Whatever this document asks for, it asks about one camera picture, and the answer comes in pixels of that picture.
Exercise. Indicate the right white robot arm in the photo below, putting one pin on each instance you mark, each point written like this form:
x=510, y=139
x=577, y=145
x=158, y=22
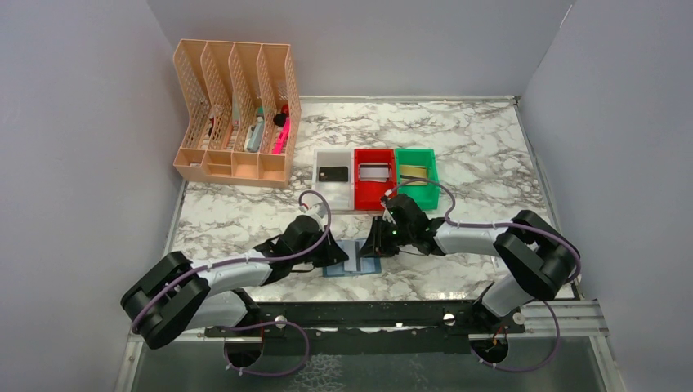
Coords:
x=539, y=260

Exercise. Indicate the gold credit card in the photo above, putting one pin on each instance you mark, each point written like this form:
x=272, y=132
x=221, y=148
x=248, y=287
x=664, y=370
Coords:
x=413, y=175

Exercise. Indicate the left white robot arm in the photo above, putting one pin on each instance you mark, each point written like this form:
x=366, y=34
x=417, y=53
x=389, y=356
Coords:
x=180, y=294

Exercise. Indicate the black binder clip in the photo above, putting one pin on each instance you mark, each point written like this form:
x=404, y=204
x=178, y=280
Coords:
x=280, y=119

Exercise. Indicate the peach plastic file organizer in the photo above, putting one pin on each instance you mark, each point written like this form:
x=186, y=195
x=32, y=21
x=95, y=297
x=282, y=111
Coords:
x=223, y=84

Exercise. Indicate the black credit card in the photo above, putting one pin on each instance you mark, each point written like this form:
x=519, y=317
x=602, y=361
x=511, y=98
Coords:
x=333, y=174

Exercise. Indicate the green plastic bin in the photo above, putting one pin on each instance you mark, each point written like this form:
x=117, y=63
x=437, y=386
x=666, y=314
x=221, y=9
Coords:
x=426, y=196

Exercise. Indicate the teal grey stapler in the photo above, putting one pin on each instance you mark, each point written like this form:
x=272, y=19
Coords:
x=255, y=132

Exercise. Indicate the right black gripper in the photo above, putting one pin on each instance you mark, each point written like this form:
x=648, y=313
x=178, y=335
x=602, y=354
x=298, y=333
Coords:
x=380, y=241

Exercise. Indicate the white plastic bin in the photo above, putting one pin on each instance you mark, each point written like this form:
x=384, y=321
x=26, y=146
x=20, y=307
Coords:
x=340, y=195

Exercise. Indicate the pink highlighter pen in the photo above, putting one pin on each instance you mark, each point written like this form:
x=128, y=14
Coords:
x=283, y=137

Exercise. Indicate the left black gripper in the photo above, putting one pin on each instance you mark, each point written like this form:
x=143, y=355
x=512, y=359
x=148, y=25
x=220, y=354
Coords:
x=329, y=251

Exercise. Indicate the blue leather card holder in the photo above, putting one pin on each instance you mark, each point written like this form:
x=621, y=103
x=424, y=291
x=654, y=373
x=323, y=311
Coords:
x=351, y=248

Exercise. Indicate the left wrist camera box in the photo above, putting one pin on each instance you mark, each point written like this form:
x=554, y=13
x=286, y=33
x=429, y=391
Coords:
x=319, y=215

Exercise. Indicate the blue crest white card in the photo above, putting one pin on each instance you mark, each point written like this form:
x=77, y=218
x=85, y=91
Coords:
x=374, y=172

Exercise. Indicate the red plastic bin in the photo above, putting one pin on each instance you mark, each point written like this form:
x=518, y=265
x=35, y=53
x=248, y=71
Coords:
x=367, y=195

